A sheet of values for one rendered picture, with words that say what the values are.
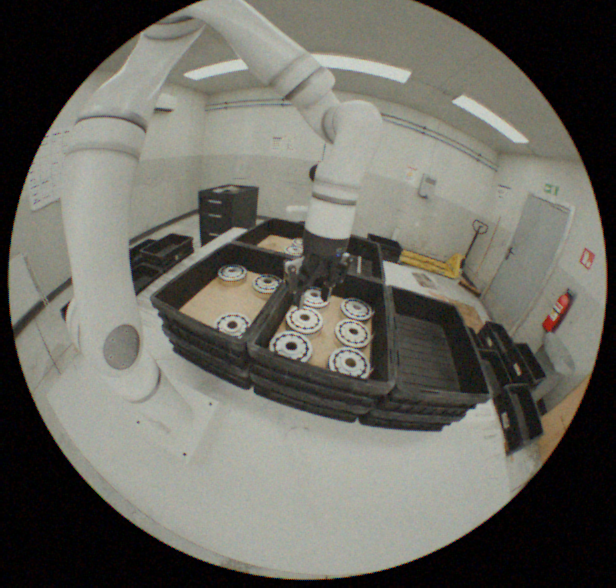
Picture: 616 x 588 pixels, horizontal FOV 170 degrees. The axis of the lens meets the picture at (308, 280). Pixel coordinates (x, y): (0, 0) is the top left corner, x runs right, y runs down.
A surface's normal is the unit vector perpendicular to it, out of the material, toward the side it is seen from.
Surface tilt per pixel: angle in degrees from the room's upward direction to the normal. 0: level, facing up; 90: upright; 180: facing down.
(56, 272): 90
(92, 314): 78
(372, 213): 90
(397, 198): 90
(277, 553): 0
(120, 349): 86
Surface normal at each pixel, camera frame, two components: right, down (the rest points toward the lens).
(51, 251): 0.97, 0.24
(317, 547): 0.15, -0.83
